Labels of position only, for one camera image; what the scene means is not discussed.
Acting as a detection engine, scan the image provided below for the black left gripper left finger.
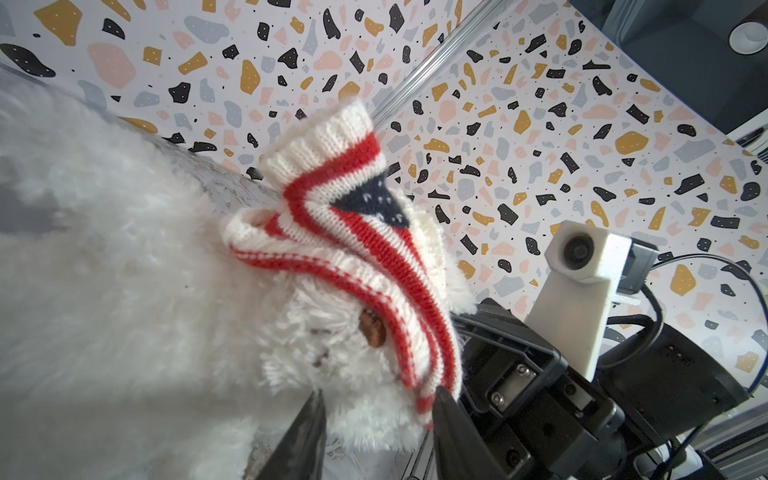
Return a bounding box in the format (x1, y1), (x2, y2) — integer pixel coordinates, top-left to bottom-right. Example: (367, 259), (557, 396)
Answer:
(256, 390), (327, 480)

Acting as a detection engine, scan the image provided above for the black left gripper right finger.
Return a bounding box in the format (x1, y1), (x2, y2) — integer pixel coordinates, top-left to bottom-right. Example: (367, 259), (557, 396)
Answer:
(432, 386), (506, 480)

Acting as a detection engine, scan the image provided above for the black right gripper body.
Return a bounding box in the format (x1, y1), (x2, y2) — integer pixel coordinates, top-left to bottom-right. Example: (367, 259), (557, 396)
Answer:
(451, 301), (627, 479)

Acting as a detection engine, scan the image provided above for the white plush teddy bear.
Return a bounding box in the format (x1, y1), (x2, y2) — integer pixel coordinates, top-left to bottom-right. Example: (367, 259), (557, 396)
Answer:
(0, 74), (481, 480)

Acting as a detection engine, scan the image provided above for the red white striped knit sweater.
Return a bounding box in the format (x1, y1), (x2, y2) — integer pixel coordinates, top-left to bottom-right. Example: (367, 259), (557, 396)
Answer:
(223, 100), (475, 424)

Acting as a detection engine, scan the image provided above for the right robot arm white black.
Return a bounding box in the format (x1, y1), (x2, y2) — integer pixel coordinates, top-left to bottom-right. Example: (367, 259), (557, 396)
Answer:
(453, 301), (749, 479)

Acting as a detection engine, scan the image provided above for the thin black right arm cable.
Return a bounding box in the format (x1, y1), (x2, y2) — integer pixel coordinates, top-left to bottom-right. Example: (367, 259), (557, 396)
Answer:
(605, 251), (768, 480)

